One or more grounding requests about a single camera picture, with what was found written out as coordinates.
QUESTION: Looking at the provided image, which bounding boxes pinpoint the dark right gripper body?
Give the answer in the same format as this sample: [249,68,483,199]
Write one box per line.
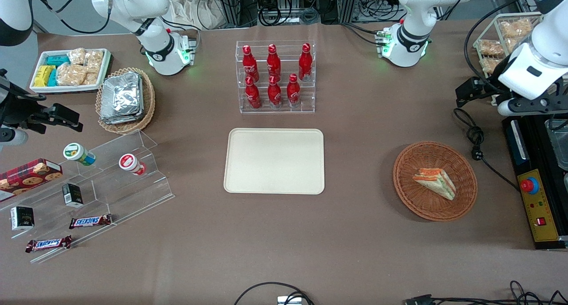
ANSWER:
[0,69,32,129]

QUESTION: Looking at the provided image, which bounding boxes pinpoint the triangular sandwich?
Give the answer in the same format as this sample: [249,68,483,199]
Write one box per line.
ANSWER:
[412,168,457,202]

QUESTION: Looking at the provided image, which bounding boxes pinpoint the white rectangular snack tray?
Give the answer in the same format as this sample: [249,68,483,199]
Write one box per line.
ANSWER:
[29,48,112,94]

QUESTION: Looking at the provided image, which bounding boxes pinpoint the oval light wicker basket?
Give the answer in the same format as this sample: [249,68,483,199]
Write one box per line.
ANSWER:
[95,67,156,135]

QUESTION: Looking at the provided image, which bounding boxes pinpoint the round brown wicker basket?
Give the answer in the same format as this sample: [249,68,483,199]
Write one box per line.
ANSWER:
[393,141,478,222]

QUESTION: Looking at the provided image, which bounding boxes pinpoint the beige plastic tray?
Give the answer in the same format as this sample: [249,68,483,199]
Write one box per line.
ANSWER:
[223,128,325,195]

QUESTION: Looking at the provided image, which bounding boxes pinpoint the rice cracker snack bag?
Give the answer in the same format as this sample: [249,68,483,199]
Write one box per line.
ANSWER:
[499,19,533,39]
[481,58,505,75]
[479,40,505,57]
[506,37,531,53]

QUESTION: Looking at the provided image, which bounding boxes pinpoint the green lid yogurt cup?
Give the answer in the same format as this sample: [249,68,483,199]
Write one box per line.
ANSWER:
[63,143,96,166]

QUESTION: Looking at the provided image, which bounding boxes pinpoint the yellow snack pack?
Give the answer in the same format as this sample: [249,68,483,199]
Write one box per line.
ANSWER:
[34,65,56,87]

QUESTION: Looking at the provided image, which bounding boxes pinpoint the stack of foil containers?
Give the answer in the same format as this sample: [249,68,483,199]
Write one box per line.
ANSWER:
[99,71,145,125]

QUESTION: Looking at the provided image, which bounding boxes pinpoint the red tartan cookie box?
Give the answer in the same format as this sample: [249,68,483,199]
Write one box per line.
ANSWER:
[0,158,63,203]

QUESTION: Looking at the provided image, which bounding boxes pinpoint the clear container in machine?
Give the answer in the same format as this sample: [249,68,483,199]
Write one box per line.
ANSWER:
[545,119,568,171]

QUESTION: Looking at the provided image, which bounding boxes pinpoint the red lid yogurt cup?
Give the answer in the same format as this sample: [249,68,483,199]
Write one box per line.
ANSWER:
[118,153,147,177]

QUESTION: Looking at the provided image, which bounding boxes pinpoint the small black box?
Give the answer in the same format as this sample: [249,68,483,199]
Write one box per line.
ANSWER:
[62,183,84,208]
[10,206,35,232]

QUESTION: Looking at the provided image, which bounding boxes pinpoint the clear acrylic stepped shelf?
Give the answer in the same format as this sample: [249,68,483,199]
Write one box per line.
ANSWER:
[0,130,175,264]

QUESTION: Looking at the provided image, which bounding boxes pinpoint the snickers chocolate bar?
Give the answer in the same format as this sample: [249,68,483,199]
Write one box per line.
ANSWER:
[69,214,113,230]
[25,235,73,254]

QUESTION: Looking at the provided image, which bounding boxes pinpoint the black machine yellow panel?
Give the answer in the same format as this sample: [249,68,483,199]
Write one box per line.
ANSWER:
[501,113,568,251]

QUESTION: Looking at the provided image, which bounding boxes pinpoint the red cola bottle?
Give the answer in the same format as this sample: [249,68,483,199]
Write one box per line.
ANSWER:
[267,44,282,82]
[245,76,262,110]
[286,73,301,108]
[298,43,313,82]
[242,45,260,83]
[267,75,283,109]

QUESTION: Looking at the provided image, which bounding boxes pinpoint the clear acrylic bottle rack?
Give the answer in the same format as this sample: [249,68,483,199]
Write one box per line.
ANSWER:
[236,40,316,115]

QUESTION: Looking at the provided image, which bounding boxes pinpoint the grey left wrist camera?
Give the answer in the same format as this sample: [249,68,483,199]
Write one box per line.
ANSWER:
[497,95,568,118]

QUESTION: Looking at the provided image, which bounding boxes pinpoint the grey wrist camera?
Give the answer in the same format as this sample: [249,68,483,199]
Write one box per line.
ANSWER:
[497,95,568,118]
[0,127,28,147]

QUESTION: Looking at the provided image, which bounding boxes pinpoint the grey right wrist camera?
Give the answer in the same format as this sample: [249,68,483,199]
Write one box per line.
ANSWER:
[0,127,28,147]

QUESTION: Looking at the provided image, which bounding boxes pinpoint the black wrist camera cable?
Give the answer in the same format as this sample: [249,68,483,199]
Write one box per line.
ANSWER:
[463,0,533,81]

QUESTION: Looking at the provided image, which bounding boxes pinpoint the white wire rack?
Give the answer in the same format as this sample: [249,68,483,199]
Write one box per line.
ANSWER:
[473,12,547,106]

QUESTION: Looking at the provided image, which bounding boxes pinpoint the black power cable with plug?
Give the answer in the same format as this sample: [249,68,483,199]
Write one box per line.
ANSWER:
[453,108,522,193]

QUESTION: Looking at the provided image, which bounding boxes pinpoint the aluminium frame post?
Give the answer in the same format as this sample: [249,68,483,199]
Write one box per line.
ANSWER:
[216,0,243,28]
[339,0,360,24]

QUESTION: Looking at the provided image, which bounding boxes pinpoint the coiled black background cables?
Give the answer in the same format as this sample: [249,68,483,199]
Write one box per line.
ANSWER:
[258,5,321,27]

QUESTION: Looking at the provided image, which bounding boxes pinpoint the black tangled cables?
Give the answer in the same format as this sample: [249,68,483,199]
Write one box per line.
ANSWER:
[430,280,568,305]

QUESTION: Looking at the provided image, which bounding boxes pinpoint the black looped cable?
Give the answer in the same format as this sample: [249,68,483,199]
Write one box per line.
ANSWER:
[233,281,316,305]

